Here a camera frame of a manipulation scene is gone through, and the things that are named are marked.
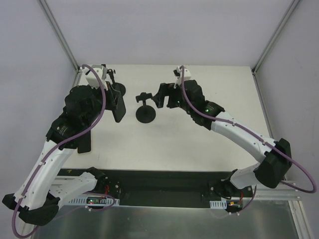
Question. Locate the black phone stand near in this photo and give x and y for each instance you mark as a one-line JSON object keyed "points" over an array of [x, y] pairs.
{"points": [[145, 113]]}

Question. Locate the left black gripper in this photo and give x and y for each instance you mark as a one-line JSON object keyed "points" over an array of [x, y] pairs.
{"points": [[115, 100]]}

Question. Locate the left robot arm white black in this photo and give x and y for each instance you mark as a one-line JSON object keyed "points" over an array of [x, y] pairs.
{"points": [[37, 201]]}

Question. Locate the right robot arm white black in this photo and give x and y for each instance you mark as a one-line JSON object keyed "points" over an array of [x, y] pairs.
{"points": [[270, 167]]}

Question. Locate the right white cable duct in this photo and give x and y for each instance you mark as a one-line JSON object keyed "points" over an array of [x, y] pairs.
{"points": [[221, 204]]}

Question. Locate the black smartphone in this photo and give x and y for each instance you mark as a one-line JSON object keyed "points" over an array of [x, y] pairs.
{"points": [[120, 109]]}

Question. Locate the black phone stand far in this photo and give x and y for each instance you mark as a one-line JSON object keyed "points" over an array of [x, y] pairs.
{"points": [[121, 87]]}

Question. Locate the aluminium frame post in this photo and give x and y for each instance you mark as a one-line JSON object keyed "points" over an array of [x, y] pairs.
{"points": [[276, 34], [58, 33]]}

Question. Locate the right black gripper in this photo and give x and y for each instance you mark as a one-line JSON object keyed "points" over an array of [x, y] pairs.
{"points": [[164, 95]]}

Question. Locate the right aluminium frame post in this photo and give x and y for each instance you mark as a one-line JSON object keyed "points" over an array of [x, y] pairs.
{"points": [[276, 34]]}

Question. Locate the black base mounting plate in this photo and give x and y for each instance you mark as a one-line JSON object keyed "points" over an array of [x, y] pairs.
{"points": [[173, 189]]}

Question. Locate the black phone cream case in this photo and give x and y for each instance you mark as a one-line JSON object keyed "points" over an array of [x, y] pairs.
{"points": [[84, 144]]}

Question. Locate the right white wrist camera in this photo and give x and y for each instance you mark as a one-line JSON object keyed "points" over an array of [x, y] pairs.
{"points": [[179, 72]]}

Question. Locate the aluminium rail right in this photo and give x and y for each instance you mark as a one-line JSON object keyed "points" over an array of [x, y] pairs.
{"points": [[281, 193]]}

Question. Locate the left aluminium frame post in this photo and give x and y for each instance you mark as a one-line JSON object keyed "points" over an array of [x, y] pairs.
{"points": [[58, 33]]}

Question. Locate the black phone stand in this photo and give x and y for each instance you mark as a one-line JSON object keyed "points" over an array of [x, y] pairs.
{"points": [[121, 87], [145, 113]]}

